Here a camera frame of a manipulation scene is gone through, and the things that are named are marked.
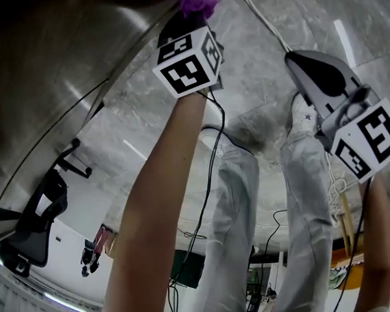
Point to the person's white shoe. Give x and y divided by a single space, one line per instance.
213 139
302 120

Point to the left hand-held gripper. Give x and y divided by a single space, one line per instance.
184 76

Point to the person's leg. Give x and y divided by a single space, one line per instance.
305 211
234 215

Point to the person's left white shoe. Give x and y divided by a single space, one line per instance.
213 139

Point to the person's right white shoe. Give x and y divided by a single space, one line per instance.
302 120

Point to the person's left leg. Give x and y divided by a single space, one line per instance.
234 215

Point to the black office chair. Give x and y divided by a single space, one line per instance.
39 225

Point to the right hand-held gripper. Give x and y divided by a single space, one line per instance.
366 136

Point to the white bathtub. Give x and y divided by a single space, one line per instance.
83 210

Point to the person's right forearm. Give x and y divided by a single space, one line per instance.
379 227

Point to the dark green bin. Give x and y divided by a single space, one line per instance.
187 266

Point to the person's right leg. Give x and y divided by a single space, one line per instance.
305 211

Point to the person's left forearm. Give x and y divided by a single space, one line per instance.
158 193

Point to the purple cloth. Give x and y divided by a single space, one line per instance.
196 2

